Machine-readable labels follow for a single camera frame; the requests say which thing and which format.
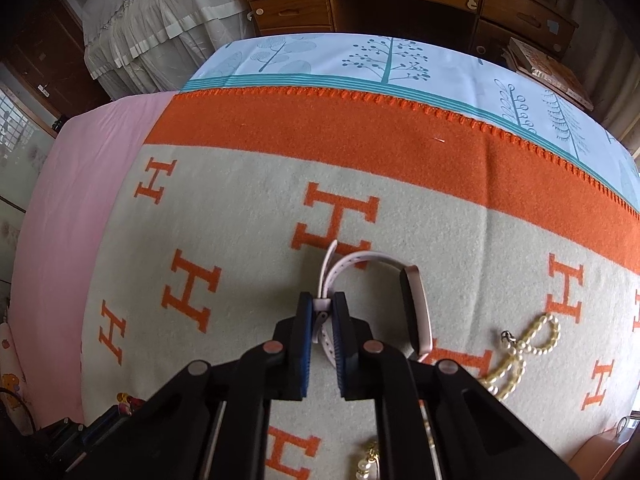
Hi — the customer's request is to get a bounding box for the orange and beige printed blanket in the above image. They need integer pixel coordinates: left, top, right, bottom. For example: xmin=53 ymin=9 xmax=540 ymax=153
xmin=80 ymin=85 xmax=640 ymax=480

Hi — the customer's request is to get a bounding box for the frosted glass door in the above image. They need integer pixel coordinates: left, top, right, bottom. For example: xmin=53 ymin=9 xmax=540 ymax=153
xmin=0 ymin=80 xmax=57 ymax=261

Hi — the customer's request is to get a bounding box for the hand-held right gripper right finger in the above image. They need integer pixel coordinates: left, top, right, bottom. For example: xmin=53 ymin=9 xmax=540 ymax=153
xmin=332 ymin=291 xmax=581 ymax=480

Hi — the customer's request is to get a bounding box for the white lace cloth cover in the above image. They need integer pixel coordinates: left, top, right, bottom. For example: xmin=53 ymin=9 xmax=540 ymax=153
xmin=81 ymin=0 xmax=256 ymax=101

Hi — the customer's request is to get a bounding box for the pink bed sheet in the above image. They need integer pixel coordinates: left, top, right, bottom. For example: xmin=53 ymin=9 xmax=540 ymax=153
xmin=10 ymin=91 xmax=181 ymax=426

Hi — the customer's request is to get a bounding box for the dark wooden door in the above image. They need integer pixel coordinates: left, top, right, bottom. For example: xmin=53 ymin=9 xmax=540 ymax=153
xmin=5 ymin=0 xmax=111 ymax=121

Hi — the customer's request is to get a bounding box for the pink wrist watch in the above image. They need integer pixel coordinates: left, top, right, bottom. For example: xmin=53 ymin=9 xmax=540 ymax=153
xmin=312 ymin=241 xmax=435 ymax=376

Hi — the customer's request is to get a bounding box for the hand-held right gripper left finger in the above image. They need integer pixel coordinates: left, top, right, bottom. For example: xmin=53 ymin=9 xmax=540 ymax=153
xmin=65 ymin=291 xmax=315 ymax=480

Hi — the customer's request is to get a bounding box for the stack of books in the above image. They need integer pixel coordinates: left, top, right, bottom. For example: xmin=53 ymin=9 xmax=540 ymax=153
xmin=502 ymin=37 xmax=596 ymax=111

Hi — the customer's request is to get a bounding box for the gold pearl hair clip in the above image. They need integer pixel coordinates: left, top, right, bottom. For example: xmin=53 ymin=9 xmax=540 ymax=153
xmin=354 ymin=441 xmax=381 ymax=480

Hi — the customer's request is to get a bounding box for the pink jewelry box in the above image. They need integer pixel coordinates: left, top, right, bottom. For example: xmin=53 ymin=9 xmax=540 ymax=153
xmin=567 ymin=422 xmax=640 ymax=463

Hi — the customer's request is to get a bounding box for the cartoon print pillow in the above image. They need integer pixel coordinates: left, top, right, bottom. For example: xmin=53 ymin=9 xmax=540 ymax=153
xmin=0 ymin=320 xmax=36 ymax=436

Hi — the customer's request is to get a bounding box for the blue tree print sheet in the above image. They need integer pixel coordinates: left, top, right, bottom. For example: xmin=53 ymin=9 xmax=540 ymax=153
xmin=181 ymin=34 xmax=640 ymax=211

